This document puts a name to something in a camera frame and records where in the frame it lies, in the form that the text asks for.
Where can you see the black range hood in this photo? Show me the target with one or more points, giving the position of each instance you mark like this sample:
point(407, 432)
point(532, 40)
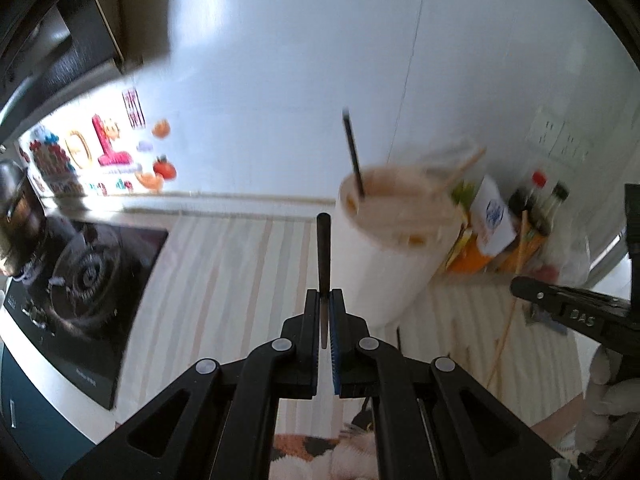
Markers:
point(55, 55)

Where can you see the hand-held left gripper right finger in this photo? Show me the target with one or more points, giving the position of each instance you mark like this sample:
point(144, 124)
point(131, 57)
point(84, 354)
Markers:
point(335, 355)

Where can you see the black chopstick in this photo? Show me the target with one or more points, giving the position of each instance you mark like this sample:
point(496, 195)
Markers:
point(353, 155)

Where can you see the person's right hand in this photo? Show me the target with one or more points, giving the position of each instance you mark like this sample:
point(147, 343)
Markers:
point(600, 382)

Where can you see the striped counter mat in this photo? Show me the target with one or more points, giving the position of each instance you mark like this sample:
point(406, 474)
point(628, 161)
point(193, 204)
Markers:
point(225, 285)

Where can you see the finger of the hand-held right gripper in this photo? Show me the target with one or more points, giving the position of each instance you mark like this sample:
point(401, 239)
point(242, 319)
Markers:
point(575, 312)

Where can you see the white paper bag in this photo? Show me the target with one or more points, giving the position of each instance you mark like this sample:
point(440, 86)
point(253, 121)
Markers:
point(492, 220)

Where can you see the red cap sauce bottle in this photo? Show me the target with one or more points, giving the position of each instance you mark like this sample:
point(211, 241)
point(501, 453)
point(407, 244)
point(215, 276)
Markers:
point(527, 197)

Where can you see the teal cabinet front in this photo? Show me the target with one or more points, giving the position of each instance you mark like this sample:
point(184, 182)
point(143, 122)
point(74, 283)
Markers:
point(35, 410)

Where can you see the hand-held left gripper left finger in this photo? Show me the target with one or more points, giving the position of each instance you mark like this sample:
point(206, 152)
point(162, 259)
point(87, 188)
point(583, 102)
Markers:
point(313, 355)

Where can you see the cat print cloth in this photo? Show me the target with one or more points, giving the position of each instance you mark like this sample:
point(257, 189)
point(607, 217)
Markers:
point(310, 449)

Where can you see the colourful wall stickers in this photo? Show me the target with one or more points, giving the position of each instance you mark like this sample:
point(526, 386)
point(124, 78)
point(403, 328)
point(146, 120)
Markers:
point(110, 150)

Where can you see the clear plastic bag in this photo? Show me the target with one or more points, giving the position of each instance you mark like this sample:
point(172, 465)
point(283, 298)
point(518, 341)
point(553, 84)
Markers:
point(575, 260)

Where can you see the light wooden chopstick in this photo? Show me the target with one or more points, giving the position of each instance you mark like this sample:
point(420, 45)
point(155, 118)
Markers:
point(520, 240)
point(467, 165)

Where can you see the brown wall cabinet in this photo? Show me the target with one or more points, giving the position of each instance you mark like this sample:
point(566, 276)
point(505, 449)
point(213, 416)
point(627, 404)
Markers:
point(145, 15)

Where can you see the green packet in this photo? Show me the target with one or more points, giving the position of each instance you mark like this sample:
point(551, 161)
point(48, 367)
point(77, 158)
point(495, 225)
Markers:
point(462, 194)

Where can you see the black gas stove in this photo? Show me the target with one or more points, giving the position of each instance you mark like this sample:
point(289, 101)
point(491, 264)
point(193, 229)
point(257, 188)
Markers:
point(100, 320)

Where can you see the white wall outlet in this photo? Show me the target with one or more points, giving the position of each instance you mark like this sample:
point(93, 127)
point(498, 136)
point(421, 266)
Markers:
point(560, 135)

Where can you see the white cylindrical utensil holder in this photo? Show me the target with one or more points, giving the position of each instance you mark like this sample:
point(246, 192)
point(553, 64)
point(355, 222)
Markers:
point(385, 270)

